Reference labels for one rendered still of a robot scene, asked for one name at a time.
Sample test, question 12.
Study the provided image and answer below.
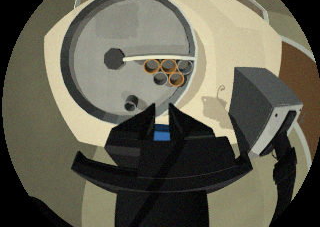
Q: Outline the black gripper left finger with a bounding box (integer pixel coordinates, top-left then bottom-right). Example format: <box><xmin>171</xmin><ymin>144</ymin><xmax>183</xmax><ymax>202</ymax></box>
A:
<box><xmin>108</xmin><ymin>103</ymin><xmax>156</xmax><ymax>140</ymax></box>

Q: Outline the bronze bushing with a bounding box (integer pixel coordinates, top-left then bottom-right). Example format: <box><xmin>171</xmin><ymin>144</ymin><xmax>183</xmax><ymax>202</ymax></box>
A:
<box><xmin>143</xmin><ymin>59</ymin><xmax>160</xmax><ymax>74</ymax></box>
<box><xmin>168</xmin><ymin>69</ymin><xmax>184</xmax><ymax>87</ymax></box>
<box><xmin>161</xmin><ymin>59</ymin><xmax>177</xmax><ymax>74</ymax></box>

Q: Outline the blue open-top crate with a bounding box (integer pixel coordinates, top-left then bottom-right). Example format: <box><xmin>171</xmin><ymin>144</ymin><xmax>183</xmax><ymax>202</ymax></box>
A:
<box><xmin>154</xmin><ymin>124</ymin><xmax>170</xmax><ymax>140</ymax></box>

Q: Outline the grey metal bushing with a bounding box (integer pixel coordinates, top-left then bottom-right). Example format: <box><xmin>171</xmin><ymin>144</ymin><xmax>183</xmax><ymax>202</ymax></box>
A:
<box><xmin>152</xmin><ymin>68</ymin><xmax>168</xmax><ymax>86</ymax></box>
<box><xmin>124</xmin><ymin>95</ymin><xmax>138</xmax><ymax>112</ymax></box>
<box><xmin>176</xmin><ymin>59</ymin><xmax>193</xmax><ymax>74</ymax></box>

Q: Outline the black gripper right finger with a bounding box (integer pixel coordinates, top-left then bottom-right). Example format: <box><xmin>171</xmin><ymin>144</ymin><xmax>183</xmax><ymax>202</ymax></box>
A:
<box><xmin>168</xmin><ymin>103</ymin><xmax>216</xmax><ymax>140</ymax></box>

